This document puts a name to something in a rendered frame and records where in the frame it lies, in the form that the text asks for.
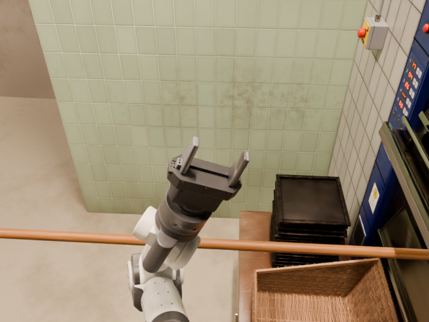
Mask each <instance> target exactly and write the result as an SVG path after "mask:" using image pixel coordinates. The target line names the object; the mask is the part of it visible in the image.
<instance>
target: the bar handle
mask: <svg viewBox="0 0 429 322"><path fill-rule="evenodd" d="M401 119H402V121H403V124H404V125H405V127H406V129H407V131H408V133H409V135H410V137H411V139H409V141H408V143H407V144H406V146H405V147H404V149H403V150H404V152H407V153H410V151H411V149H412V148H413V146H414V145H415V146H416V148H417V150H418V152H419V154H420V155H421V158H422V159H423V162H424V163H425V165H426V168H427V169H428V171H429V157H428V155H427V153H426V151H425V149H424V147H423V145H422V144H421V142H420V140H419V138H418V136H417V135H416V133H415V131H414V129H413V127H412V125H411V123H410V122H409V120H408V118H407V116H402V118H401Z"/></svg>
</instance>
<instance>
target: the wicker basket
mask: <svg viewBox="0 0 429 322"><path fill-rule="evenodd" d="M382 261H383V260H381V259H380V258H379V257H378V258H371V259H366V258H365V259H359V260H358V259H357V260H352V261H351V260H349V261H339V262H332V263H330V262H327V263H319V264H315V263H314V264H306V265H301V266H300V265H299V266H293V265H292V266H288V267H286V266H285V267H280V268H279V267H277V268H268V269H261V270H260V269H259V270H258V269H256V270H254V274H253V287H252V322H260V321H261V322H320V321H321V322H324V321H325V322H328V321H329V322H399V318H398V316H397V315H398V314H397V313H396V309H395V307H396V306H395V305H394V302H393V300H394V298H392V294H391V292H392V291H390V290H389V289H390V287H389V286H388V285H389V284H388V280H387V279H386V278H387V277H386V273H385V271H384V269H383V268H385V267H383V264H382ZM299 297H300V298H299ZM306 297H307V298H306ZM317 297H318V299H317ZM324 297H325V298H324ZM310 298H311V299H310ZM328 298H329V299H328ZM332 299H333V300H332ZM339 299H340V300H339ZM283 301H284V302H283ZM285 301H286V303H285ZM296 302H297V303H296ZM307 302H308V303H307ZM318 302H319V303H318ZM276 303H277V308H276ZM287 303H288V306H287ZM289 305H290V306H289ZM302 305H303V307H302ZM278 306H279V307H278ZM280 306H281V308H280ZM291 306H292V308H291ZM295 307H296V309H295ZM331 307H332V308H331ZM320 308H321V309H320ZM324 308H325V310H324ZM335 308H336V309H335ZM339 309H340V310H339ZM267 310H268V313H267ZM269 310H270V314H269ZM328 310H329V311H328ZM332 310H333V311H332ZM284 311H285V312H284ZM286 311H287V313H286ZM288 311H289V313H288ZM271 312H272V317H271ZM306 312H307V313H306ZM273 313H274V316H273ZM310 313H311V315H310ZM325 313H326V314H325ZM275 314H276V319H275ZM336 315H337V316H336ZM279 316H280V319H279ZM297 316H298V318H297ZM277 317H278V318H277ZM301 317H302V319H301ZM305 318H306V320H305ZM309 318H310V320H309ZM331 318H332V319H331ZM335 319H336V320H335ZM339 319H340V320H339Z"/></svg>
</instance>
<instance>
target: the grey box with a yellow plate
mask: <svg viewBox="0 0 429 322"><path fill-rule="evenodd" d="M374 20H375V17H366V18H365V19H364V24H363V28H364V29H365V36H364V38H360V40H361V42H362V44H363V46H364V47H365V49H368V50H369V49H370V50H382V49H383V46H384V41H385V39H386V34H387V31H388V25H387V24H386V22H385V21H384V19H383V18H382V17H381V18H380V22H374ZM367 27H368V32H366V28H367Z"/></svg>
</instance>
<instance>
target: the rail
mask: <svg viewBox="0 0 429 322"><path fill-rule="evenodd" d="M382 128H383V130H384V132H385V135H386V137H387V138H388V141H389V143H390V146H391V148H392V150H393V153H394V154H395V157H396V159H397V161H398V164H399V166H400V168H401V170H402V172H403V175H404V177H405V179H406V182H407V184H408V186H409V188H410V191H411V193H412V195H413V197H414V200H415V202H416V204H417V206H418V208H419V211H420V213H421V215H422V218H423V220H424V221H425V224H426V226H427V229H428V231H429V204H428V201H427V200H426V197H425V195H424V193H423V191H422V189H421V187H420V185H419V182H418V180H417V178H416V176H415V174H414V172H413V170H412V167H411V166H410V164H409V161H408V160H407V157H406V156H405V153H404V151H403V149H402V147H401V145H400V143H399V141H398V138H397V136H396V134H395V132H394V130H393V128H392V126H391V123H390V122H388V121H384V122H383V124H382Z"/></svg>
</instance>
